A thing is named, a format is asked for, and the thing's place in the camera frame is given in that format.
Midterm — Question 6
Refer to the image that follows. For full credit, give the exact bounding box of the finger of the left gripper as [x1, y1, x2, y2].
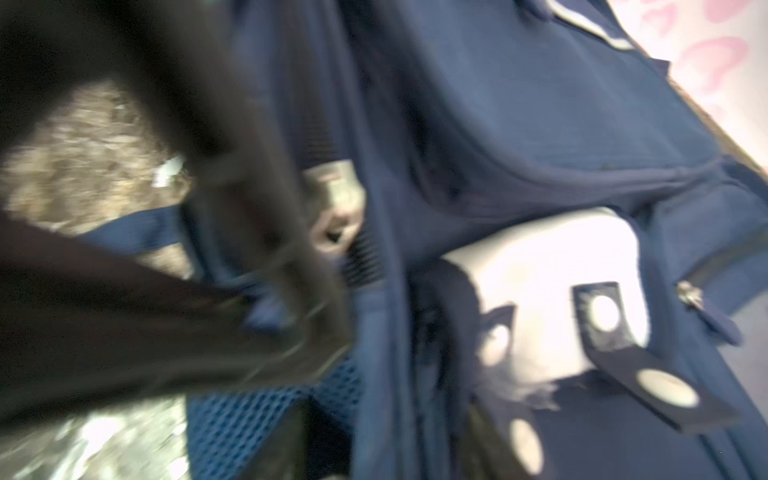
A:
[1, 1, 354, 420]

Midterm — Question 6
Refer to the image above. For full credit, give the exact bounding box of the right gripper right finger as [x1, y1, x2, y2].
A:
[461, 401, 532, 480]

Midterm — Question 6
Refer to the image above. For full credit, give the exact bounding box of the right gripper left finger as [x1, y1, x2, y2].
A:
[236, 400, 311, 480]

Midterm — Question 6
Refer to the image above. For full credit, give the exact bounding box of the navy blue student backpack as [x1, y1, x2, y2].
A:
[77, 0, 768, 480]

